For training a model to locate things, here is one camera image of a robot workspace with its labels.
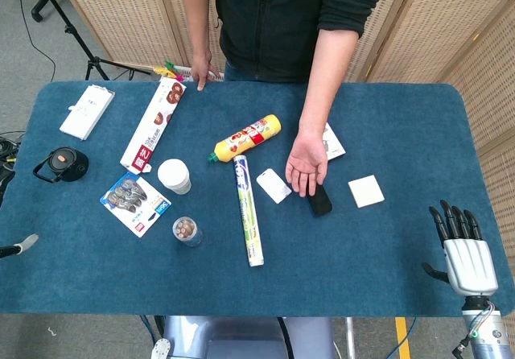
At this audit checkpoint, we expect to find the white square pad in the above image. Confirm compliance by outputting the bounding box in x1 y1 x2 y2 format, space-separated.
348 175 385 208

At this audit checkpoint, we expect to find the person's right forearm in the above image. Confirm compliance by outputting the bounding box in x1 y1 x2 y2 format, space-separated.
179 0 215 58

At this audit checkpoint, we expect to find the blue felt table cloth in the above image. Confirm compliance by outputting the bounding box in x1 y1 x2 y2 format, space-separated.
0 80 515 318

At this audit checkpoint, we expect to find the black tripod stand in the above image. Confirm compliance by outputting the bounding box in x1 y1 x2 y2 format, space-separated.
31 0 152 82

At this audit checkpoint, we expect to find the clear jar with brown contents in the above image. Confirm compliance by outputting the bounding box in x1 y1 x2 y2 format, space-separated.
172 215 204 249

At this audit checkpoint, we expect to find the yellow bottle with green cap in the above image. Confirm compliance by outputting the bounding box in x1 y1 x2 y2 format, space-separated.
207 113 283 164

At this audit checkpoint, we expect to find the white printed booklet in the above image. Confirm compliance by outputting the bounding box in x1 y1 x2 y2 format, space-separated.
321 122 348 162

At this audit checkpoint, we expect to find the metal table leg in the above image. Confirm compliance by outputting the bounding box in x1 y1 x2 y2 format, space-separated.
344 316 357 359

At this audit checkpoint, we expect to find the blue-grey robot torso base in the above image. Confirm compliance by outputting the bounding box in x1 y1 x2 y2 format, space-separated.
150 315 337 359

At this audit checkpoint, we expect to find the woven rattan folding screen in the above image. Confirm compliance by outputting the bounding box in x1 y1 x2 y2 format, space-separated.
53 0 227 75
344 0 515 263

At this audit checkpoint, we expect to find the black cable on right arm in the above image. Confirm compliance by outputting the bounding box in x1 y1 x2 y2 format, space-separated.
451 300 496 357

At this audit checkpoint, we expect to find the small white card box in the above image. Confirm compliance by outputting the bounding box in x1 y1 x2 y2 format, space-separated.
255 167 293 205

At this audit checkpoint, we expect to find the blue cable under table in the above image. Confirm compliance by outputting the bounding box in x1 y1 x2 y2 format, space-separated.
138 315 167 346

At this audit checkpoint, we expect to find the white paper cup with lid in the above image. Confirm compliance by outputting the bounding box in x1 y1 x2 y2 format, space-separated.
157 158 192 196

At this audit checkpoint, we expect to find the person's right hand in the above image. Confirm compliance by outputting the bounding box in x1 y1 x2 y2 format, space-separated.
190 52 223 92

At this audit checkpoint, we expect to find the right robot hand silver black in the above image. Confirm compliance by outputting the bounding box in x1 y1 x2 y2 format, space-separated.
421 200 501 297

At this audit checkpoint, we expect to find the person in black jacket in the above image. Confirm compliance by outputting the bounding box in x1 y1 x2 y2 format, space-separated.
179 0 395 85

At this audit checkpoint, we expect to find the black round lid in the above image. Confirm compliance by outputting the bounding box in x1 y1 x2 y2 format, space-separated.
32 146 90 184

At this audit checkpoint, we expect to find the black rectangular case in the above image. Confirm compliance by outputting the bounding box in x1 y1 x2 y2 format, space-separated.
306 181 334 218

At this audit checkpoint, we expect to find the long white green tube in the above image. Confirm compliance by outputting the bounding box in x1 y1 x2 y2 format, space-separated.
233 154 266 268

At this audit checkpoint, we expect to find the white flat carton box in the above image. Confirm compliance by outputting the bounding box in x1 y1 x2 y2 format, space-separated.
59 85 117 142

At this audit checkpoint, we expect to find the person's left forearm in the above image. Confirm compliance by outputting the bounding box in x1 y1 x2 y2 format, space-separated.
299 28 360 133

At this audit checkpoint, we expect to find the left robot hand black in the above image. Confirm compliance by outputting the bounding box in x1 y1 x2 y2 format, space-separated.
0 233 40 259

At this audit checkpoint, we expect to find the long white chocolate snack box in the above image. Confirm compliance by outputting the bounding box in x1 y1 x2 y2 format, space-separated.
119 76 188 174

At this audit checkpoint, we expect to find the person's left hand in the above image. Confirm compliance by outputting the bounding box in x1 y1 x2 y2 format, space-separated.
284 127 329 198

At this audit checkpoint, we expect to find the bundle of floor cables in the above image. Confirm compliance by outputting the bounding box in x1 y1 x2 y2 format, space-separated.
0 130 26 167

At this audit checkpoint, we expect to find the colourful feather toy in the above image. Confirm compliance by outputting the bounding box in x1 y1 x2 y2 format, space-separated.
152 60 186 83

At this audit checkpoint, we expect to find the blue white blister pack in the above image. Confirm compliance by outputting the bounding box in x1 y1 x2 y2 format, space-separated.
99 171 173 239

